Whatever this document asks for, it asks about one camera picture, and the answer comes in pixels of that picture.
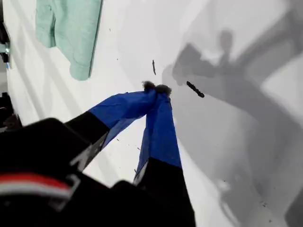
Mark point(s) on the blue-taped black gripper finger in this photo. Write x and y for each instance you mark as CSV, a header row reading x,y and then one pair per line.
x,y
161,142
118,108

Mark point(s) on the black clamp with metal bar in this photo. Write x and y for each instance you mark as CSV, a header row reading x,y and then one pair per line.
x,y
4,45

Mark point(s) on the pale green T-shirt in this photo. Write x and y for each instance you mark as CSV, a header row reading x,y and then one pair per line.
x,y
71,33

